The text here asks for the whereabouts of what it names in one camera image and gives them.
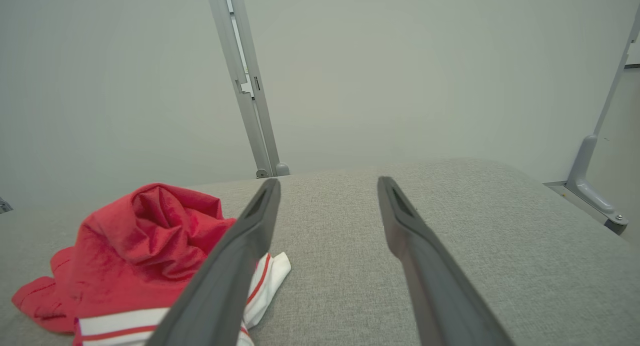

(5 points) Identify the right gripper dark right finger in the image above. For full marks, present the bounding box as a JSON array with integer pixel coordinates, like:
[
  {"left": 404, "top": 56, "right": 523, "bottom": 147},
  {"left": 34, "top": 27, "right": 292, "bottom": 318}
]
[{"left": 377, "top": 176, "right": 516, "bottom": 346}]

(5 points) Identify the red jersey white striped trim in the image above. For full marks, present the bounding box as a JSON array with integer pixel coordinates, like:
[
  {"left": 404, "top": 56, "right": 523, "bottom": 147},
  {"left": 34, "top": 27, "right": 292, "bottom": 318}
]
[{"left": 11, "top": 183, "right": 292, "bottom": 346}]

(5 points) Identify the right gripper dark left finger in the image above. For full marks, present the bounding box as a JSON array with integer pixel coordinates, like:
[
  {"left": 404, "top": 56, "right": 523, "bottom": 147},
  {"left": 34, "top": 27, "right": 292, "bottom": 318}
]
[{"left": 146, "top": 178, "right": 282, "bottom": 346}]

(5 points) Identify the grey metal frame with foot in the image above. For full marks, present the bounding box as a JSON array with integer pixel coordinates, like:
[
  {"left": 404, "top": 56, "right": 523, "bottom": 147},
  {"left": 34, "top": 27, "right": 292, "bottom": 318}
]
[{"left": 544, "top": 4, "right": 640, "bottom": 236}]

